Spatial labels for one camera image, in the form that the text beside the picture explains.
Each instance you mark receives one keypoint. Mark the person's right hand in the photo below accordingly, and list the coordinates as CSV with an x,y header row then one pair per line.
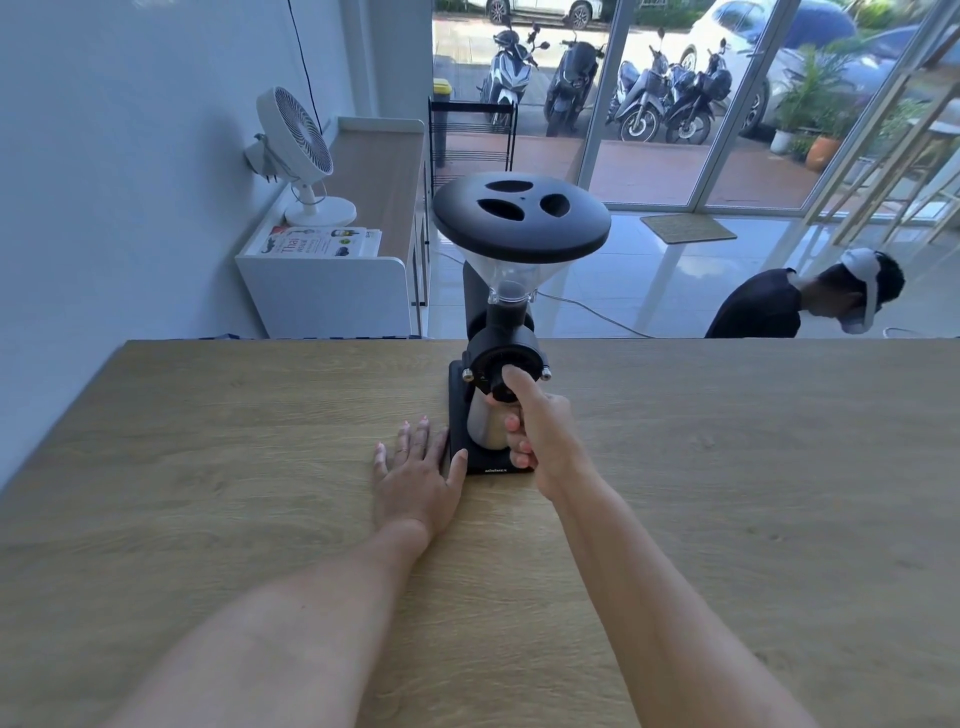
x,y
551,439

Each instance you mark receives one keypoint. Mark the person's left hand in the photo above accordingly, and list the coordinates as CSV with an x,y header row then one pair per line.
x,y
414,495

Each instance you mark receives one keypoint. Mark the person's right thumb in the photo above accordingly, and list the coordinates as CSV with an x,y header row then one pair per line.
x,y
520,386

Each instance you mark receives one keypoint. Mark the person's left middle finger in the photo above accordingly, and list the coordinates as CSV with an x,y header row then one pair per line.
x,y
421,441

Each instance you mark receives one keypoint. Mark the person's left little finger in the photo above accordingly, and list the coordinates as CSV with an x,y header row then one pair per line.
x,y
381,461

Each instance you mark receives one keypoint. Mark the person's left thumb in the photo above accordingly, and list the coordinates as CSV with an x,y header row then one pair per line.
x,y
458,469

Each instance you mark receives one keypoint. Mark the silver metal dosing cup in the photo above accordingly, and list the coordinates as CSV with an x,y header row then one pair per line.
x,y
484,427

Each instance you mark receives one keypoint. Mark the person's left forearm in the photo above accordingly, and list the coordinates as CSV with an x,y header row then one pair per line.
x,y
300,630

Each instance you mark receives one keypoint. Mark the person's right forearm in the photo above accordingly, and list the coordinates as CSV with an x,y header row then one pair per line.
x,y
660,615

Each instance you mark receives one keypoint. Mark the black coffee grinder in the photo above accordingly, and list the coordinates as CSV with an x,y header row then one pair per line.
x,y
495,352

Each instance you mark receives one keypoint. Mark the white cabinet with wooden top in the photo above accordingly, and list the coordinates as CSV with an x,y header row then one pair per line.
x,y
352,255

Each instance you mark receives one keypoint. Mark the white printed book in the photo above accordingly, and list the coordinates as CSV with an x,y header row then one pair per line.
x,y
315,242

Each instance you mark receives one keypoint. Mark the grey door mat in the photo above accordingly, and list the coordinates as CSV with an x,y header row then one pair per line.
x,y
688,228

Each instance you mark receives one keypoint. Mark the black metal rack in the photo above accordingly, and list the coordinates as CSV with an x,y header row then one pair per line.
x,y
472,127

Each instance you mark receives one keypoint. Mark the yellow container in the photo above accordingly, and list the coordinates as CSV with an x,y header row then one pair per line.
x,y
442,87

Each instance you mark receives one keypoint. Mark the black scooter with grey panels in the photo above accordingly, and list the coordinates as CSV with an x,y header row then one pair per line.
x,y
641,97

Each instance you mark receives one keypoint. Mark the grey blue scooter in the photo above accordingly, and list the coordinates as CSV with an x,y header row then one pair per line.
x,y
508,71

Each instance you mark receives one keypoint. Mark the white desk fan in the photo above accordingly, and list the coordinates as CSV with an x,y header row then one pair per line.
x,y
296,142

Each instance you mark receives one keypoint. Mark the black motorcycle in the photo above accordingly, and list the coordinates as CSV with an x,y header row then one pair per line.
x,y
697,101

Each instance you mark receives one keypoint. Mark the white headset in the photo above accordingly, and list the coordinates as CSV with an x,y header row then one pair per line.
x,y
864,274

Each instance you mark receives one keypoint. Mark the orange clay pot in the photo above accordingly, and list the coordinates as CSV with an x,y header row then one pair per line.
x,y
823,154

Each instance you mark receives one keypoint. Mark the green plant in white pot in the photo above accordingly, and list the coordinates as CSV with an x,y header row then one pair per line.
x,y
810,97

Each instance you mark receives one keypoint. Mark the large white car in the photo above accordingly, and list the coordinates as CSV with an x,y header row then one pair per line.
x,y
757,30

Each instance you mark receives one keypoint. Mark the dark blue car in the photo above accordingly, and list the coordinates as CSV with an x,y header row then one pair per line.
x,y
911,60

